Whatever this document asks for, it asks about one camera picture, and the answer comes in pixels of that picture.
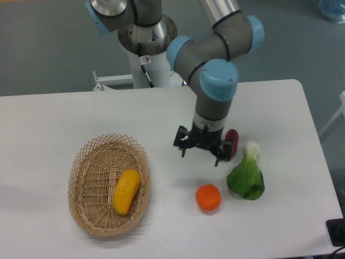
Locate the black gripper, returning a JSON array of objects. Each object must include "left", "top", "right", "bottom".
[{"left": 173, "top": 123, "right": 233, "bottom": 167}]

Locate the yellow mango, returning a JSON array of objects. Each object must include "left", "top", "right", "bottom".
[{"left": 113, "top": 169, "right": 141, "bottom": 215}]

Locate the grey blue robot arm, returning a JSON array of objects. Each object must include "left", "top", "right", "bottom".
[{"left": 85, "top": 1, "right": 265, "bottom": 161}]

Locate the woven wicker basket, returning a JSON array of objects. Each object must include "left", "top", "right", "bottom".
[{"left": 68, "top": 134, "right": 150, "bottom": 237}]

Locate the purple sweet potato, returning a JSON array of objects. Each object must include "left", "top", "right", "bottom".
[{"left": 225, "top": 129, "right": 239, "bottom": 159}]

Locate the orange tangerine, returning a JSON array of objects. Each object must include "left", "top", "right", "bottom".
[{"left": 195, "top": 184, "right": 222, "bottom": 212}]

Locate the green bok choy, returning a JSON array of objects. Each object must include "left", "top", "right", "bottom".
[{"left": 226, "top": 141, "right": 265, "bottom": 200}]

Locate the white furniture right edge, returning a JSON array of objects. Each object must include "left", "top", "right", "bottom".
[{"left": 318, "top": 91, "right": 344, "bottom": 141}]

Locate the black device at table edge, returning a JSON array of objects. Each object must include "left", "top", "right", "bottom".
[{"left": 326, "top": 218, "right": 344, "bottom": 247}]

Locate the blue object top right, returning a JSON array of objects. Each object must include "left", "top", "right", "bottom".
[{"left": 318, "top": 0, "right": 344, "bottom": 24}]

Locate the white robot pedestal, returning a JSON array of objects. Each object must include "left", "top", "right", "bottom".
[{"left": 92, "top": 13, "right": 189, "bottom": 91}]

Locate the black cable on pedestal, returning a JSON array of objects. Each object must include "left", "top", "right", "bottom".
[{"left": 137, "top": 43, "right": 156, "bottom": 88}]

